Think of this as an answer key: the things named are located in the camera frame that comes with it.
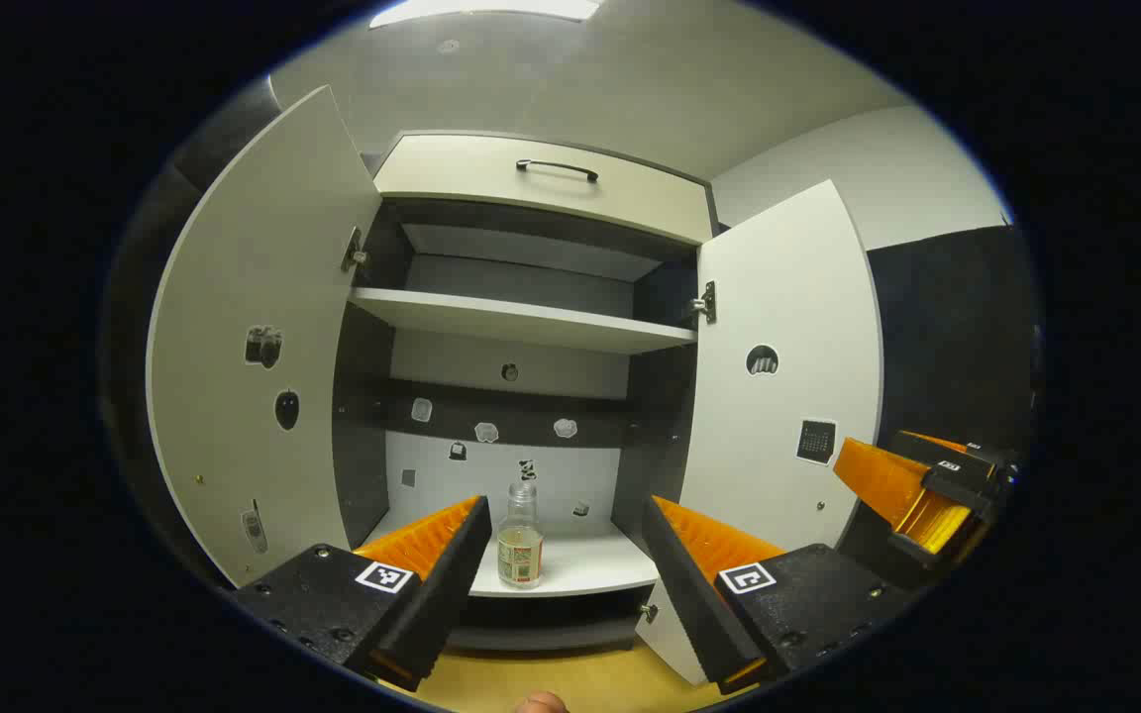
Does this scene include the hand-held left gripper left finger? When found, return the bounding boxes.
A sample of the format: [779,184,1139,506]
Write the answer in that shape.
[234,495,494,692]

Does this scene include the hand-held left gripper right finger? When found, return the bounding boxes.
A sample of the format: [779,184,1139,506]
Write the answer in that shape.
[640,495,913,694]

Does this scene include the clear glass bottle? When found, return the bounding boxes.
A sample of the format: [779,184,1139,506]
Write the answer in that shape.
[497,481,545,590]

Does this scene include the white door with cat sticker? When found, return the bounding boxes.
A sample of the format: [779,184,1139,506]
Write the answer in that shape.
[640,179,885,686]

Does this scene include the white door with camera sticker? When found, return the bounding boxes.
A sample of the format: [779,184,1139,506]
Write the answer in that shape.
[145,85,383,587]

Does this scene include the black backdrop cloth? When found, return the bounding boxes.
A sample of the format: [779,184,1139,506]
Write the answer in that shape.
[100,74,1039,595]

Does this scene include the cream drawer front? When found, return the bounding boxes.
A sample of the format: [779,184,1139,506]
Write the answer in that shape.
[372,134,715,246]

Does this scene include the ceiling light panel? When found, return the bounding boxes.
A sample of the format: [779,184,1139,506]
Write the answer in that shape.
[369,0,603,29]

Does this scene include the black drawer handle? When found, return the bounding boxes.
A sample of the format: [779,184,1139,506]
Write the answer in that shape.
[516,158,599,183]

